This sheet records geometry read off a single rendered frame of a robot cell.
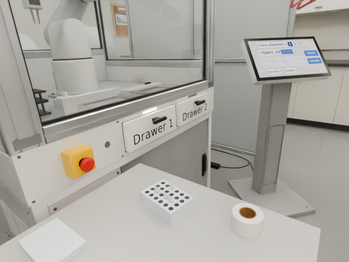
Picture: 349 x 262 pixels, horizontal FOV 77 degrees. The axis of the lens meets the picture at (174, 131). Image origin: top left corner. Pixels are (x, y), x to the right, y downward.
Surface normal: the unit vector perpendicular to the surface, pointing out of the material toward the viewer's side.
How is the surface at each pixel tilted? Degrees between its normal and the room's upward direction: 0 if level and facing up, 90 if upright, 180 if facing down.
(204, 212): 0
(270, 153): 90
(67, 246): 0
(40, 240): 0
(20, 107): 90
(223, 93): 90
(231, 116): 90
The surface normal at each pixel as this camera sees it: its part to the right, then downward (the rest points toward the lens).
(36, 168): 0.81, 0.18
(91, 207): -0.04, -0.93
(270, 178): 0.21, 0.34
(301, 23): -0.59, 0.31
